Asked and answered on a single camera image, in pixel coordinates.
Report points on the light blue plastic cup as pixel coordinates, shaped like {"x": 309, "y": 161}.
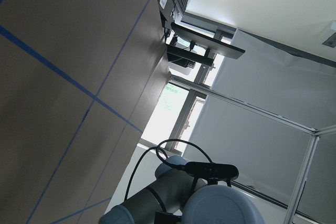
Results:
{"x": 220, "y": 204}

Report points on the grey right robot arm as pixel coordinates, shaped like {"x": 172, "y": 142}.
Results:
{"x": 170, "y": 192}

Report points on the black computer monitor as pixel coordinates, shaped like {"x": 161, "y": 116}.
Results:
{"x": 214, "y": 45}

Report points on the brown paper table cover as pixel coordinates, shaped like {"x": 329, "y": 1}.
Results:
{"x": 79, "y": 81}

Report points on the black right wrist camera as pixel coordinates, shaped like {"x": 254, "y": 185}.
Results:
{"x": 212, "y": 171}

